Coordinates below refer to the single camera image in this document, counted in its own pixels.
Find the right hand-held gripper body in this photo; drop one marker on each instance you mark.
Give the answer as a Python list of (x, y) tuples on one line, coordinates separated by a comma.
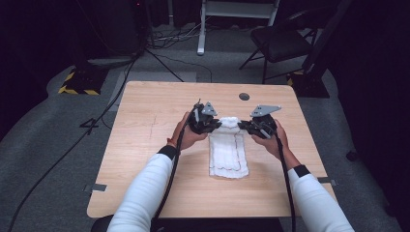
[(265, 126)]

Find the white metal stand frame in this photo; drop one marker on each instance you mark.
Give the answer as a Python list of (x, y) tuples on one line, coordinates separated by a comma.
[(202, 29)]

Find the black slanted stand pole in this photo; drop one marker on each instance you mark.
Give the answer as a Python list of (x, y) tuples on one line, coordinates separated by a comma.
[(325, 35)]

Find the person's left hand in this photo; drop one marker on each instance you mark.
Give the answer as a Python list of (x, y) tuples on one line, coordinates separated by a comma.
[(187, 138)]

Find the grey tape strip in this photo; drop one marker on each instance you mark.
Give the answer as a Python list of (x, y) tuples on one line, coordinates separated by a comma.
[(96, 187), (326, 180)]

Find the black base with yellow stripes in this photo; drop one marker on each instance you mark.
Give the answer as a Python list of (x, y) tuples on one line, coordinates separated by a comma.
[(83, 82), (309, 85)]

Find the black folding chair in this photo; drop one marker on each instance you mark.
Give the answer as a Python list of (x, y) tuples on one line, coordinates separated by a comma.
[(278, 45)]

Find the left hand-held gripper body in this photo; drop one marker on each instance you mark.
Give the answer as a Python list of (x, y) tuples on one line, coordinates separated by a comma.
[(201, 121)]

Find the white towel with coloured stitching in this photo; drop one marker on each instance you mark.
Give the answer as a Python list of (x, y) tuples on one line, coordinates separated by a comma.
[(227, 154)]

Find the dark round table grommet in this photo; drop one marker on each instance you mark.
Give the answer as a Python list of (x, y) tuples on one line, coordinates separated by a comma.
[(244, 96)]

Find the person's right hand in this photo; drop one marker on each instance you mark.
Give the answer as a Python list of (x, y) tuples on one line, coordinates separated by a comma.
[(275, 145)]

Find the thin black tripod leg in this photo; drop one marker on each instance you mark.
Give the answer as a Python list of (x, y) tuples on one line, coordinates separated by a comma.
[(164, 66)]

